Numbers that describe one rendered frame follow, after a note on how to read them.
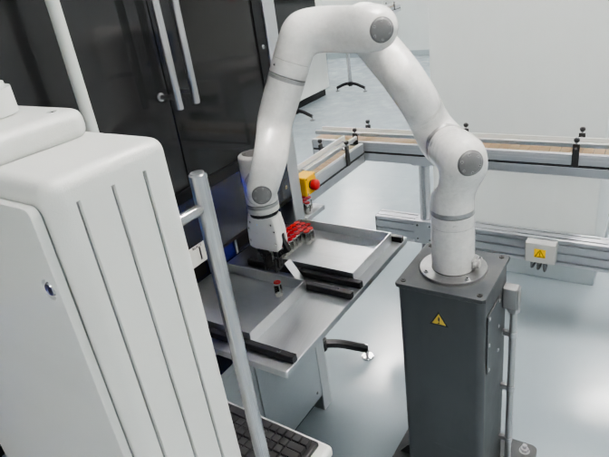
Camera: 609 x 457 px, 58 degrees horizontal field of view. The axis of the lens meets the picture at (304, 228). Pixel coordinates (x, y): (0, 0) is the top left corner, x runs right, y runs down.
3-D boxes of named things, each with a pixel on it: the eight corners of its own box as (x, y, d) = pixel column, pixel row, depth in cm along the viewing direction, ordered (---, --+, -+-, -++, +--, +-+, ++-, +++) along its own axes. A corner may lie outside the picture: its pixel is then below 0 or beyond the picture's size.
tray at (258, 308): (157, 314, 154) (154, 304, 152) (217, 269, 173) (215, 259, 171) (251, 344, 136) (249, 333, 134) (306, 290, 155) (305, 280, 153)
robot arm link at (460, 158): (464, 199, 156) (464, 117, 146) (494, 226, 140) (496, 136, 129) (423, 206, 155) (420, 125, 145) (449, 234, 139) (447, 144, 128)
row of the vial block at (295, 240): (278, 258, 173) (276, 246, 171) (308, 234, 186) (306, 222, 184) (284, 260, 172) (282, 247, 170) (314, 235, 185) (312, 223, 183)
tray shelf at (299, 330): (146, 329, 151) (144, 324, 150) (286, 222, 202) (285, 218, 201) (287, 378, 126) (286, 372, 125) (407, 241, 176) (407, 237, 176)
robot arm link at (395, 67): (451, 186, 142) (430, 167, 156) (489, 157, 140) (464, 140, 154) (339, 26, 121) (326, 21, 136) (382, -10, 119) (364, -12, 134)
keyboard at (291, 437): (142, 424, 126) (140, 417, 125) (186, 386, 136) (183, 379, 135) (280, 498, 104) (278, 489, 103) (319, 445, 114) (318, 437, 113)
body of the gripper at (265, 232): (239, 211, 142) (246, 248, 147) (270, 216, 137) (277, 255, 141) (256, 199, 147) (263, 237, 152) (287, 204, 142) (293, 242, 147)
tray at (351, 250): (258, 263, 173) (256, 253, 171) (303, 228, 192) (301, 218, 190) (353, 283, 155) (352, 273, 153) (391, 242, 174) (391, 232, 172)
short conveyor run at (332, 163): (286, 225, 204) (280, 186, 198) (254, 219, 213) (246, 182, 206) (368, 161, 254) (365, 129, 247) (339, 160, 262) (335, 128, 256)
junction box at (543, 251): (524, 260, 232) (525, 242, 228) (526, 255, 236) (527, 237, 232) (554, 266, 226) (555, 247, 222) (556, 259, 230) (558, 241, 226)
